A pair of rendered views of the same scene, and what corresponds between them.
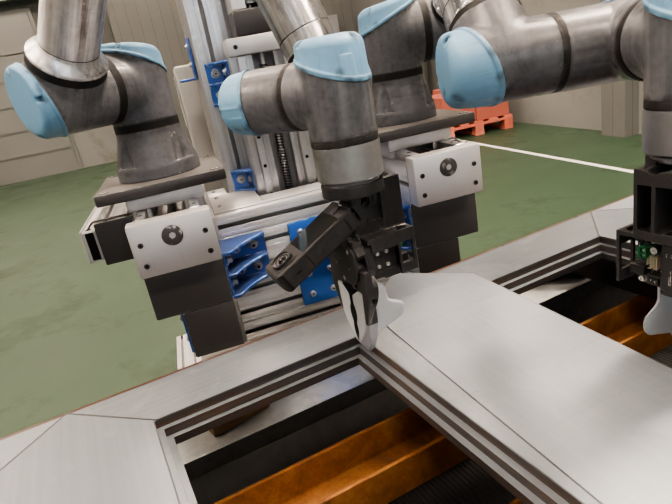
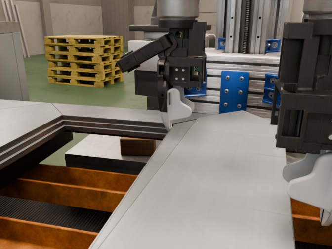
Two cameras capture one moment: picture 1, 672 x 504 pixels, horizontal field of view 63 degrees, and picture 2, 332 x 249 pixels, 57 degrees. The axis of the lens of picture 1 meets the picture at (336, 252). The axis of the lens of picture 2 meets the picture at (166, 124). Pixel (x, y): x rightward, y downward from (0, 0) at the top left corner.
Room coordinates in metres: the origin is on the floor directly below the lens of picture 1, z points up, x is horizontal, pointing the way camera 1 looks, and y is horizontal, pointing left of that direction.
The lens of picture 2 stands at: (0.13, -0.36, 1.05)
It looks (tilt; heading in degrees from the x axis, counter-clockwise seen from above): 19 degrees down; 37
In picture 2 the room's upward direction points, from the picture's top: straight up
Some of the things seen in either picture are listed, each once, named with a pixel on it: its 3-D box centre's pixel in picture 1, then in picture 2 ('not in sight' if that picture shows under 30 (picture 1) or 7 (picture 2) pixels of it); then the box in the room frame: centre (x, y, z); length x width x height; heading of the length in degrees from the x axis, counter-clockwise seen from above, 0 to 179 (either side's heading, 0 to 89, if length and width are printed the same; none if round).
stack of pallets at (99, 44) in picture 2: not in sight; (85, 59); (3.64, 4.07, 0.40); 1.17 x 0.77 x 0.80; 104
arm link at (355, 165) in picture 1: (347, 162); (178, 8); (0.60, -0.03, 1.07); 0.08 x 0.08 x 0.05
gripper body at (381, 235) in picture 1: (365, 229); (181, 54); (0.60, -0.04, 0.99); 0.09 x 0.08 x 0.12; 113
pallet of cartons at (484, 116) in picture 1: (453, 110); not in sight; (7.19, -1.85, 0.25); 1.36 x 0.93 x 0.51; 13
